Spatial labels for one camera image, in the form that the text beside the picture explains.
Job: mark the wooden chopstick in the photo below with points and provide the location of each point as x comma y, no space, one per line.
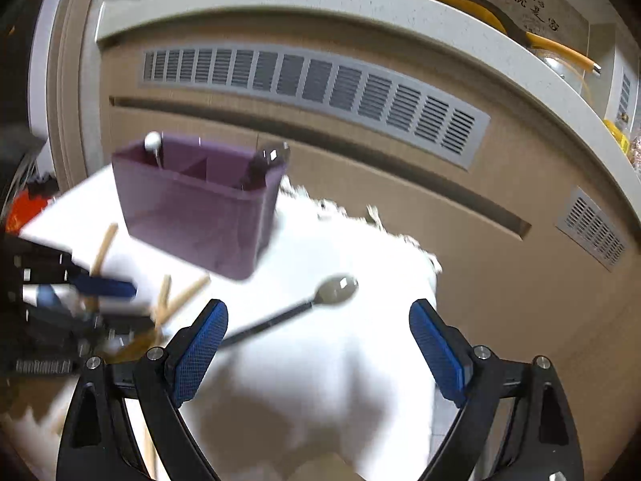
164,295
102,250
188,293

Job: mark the purple utensil holder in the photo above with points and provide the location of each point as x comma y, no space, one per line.
190,220

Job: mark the short grey vent grille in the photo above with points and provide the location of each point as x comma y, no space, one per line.
591,228

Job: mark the white speckled countertop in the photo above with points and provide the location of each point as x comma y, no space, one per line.
350,5

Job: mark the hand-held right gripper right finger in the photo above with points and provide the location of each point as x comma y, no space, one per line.
435,350

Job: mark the white knobbed utensil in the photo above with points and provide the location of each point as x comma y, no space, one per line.
152,140

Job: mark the red orange object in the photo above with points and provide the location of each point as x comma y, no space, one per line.
25,210

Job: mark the white cloth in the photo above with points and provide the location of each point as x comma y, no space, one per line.
325,386

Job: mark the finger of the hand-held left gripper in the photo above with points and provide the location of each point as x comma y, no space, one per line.
125,323
107,288

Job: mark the yellow black pan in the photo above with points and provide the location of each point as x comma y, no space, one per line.
480,10

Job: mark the long grey vent grille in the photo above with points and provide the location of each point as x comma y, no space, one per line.
310,80

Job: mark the yellow object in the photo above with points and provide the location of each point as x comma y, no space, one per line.
617,135

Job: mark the clear glass jar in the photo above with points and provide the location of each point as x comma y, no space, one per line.
563,67

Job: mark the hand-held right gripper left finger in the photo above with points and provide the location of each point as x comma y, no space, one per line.
200,350

